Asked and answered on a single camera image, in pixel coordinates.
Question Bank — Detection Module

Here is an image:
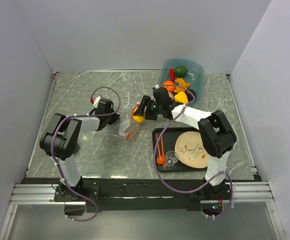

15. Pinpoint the teal transparent plastic bin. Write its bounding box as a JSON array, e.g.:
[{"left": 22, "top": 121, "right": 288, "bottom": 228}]
[{"left": 158, "top": 58, "right": 204, "bottom": 106}]

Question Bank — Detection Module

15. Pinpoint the yellow fake lemon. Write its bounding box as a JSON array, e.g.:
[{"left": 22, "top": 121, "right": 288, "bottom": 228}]
[{"left": 132, "top": 106, "right": 146, "bottom": 124}]

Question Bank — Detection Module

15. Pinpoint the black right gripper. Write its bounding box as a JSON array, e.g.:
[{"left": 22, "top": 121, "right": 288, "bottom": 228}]
[{"left": 134, "top": 95, "right": 163, "bottom": 121}]

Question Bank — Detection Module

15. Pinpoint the beige bird pattern plate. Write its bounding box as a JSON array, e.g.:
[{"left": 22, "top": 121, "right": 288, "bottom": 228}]
[{"left": 174, "top": 131, "right": 208, "bottom": 169}]

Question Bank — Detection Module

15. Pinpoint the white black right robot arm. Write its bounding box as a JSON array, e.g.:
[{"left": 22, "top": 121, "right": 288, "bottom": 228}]
[{"left": 132, "top": 85, "right": 237, "bottom": 199}]

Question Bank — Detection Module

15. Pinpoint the tan fake ginger root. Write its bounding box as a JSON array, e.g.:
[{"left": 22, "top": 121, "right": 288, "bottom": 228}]
[{"left": 174, "top": 78, "right": 190, "bottom": 93}]

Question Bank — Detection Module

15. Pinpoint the red fake chili pepper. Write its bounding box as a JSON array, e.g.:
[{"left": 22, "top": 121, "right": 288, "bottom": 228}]
[{"left": 169, "top": 68, "right": 175, "bottom": 82}]

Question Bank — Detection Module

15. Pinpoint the dark brown fake fruit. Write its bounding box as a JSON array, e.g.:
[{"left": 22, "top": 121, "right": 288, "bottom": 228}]
[{"left": 186, "top": 89, "right": 196, "bottom": 101}]

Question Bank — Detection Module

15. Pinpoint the clear zip top bag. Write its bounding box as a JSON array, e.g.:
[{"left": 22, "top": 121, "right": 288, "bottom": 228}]
[{"left": 119, "top": 101, "right": 140, "bottom": 140}]

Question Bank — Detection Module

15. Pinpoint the orange plastic spoon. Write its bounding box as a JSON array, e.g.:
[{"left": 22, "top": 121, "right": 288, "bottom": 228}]
[{"left": 156, "top": 156, "right": 165, "bottom": 165}]

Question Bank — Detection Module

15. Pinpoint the yellow fake bell pepper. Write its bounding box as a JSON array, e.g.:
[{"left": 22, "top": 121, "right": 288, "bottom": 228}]
[{"left": 174, "top": 91, "right": 188, "bottom": 104}]

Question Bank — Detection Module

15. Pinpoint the orange fake fruit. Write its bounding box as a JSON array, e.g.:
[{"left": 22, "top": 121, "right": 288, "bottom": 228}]
[{"left": 162, "top": 81, "right": 175, "bottom": 93}]

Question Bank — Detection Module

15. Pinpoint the small clear glass cup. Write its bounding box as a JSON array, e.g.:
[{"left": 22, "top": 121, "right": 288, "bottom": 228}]
[{"left": 165, "top": 150, "right": 179, "bottom": 167}]

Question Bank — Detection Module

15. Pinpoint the dark teal tape roll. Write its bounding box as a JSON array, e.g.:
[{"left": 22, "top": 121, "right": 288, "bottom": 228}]
[{"left": 75, "top": 144, "right": 80, "bottom": 154}]

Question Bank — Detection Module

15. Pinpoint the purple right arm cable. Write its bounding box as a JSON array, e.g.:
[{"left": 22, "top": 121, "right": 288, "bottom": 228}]
[{"left": 153, "top": 84, "right": 233, "bottom": 221}]

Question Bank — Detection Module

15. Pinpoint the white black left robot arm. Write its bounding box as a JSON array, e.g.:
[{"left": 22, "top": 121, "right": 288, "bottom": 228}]
[{"left": 39, "top": 97, "right": 119, "bottom": 201}]

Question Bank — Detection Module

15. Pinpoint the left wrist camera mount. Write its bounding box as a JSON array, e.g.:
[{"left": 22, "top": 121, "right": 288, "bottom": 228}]
[{"left": 90, "top": 95, "right": 101, "bottom": 108}]

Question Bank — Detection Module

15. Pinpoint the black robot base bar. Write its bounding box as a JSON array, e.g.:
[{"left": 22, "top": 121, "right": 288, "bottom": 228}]
[{"left": 54, "top": 178, "right": 230, "bottom": 213}]

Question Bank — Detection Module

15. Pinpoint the aluminium frame rail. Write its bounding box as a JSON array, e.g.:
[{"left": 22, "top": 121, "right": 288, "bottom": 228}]
[{"left": 201, "top": 181, "right": 274, "bottom": 203}]

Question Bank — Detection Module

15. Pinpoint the purple fake onion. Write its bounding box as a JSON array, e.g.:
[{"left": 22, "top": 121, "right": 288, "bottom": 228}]
[{"left": 168, "top": 92, "right": 174, "bottom": 100}]

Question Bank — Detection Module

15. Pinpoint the green fake vegetable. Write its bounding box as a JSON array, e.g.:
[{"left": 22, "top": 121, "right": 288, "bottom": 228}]
[{"left": 174, "top": 66, "right": 188, "bottom": 78}]

